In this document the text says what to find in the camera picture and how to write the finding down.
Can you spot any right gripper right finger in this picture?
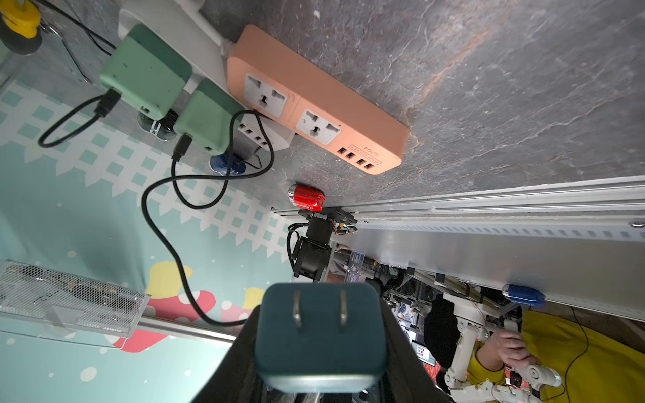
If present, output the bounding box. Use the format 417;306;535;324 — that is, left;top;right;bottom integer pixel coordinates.
378;300;451;403

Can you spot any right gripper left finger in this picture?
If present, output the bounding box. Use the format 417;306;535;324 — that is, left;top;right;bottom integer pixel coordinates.
192;306;262;403

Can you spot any teal cube adapter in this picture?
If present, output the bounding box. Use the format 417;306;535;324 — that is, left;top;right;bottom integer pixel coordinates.
255;283;387;393

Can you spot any red blue electric shaver case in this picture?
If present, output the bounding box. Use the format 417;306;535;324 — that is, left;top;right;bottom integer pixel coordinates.
287;184;326;212

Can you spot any long black usb cable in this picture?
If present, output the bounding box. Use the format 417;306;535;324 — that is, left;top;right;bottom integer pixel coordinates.
139;107;277;328

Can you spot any black silver electric shaver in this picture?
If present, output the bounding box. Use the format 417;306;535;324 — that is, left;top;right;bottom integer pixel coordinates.
138;109;178;141

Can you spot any green charger adapter with prongs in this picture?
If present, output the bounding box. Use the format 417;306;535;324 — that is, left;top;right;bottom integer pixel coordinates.
174;78;243;155

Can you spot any black shaver charging cable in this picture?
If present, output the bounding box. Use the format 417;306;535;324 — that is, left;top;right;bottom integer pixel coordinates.
37;0;122;149

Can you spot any white power strip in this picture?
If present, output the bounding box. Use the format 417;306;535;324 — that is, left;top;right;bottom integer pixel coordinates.
119;0;295;156

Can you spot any person in yellow shirt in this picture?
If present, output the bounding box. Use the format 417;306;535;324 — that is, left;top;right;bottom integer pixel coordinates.
424;296;644;402

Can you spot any orange power strip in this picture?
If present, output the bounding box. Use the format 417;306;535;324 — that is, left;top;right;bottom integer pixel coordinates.
227;25;410;176

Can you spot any yellow black screwdriver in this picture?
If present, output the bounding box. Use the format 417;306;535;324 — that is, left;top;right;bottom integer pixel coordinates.
1;0;42;55

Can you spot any white wire wall basket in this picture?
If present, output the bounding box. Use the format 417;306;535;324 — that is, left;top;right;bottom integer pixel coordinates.
1;260;151;349

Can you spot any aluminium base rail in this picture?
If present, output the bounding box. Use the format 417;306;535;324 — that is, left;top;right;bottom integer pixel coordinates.
271;175;645;323

